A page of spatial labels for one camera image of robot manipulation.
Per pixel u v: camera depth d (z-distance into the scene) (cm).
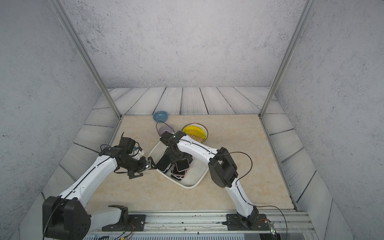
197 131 104
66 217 39
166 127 108
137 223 73
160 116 119
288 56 87
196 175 89
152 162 73
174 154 74
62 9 71
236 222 73
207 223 74
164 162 89
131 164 67
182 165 83
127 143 66
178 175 86
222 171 53
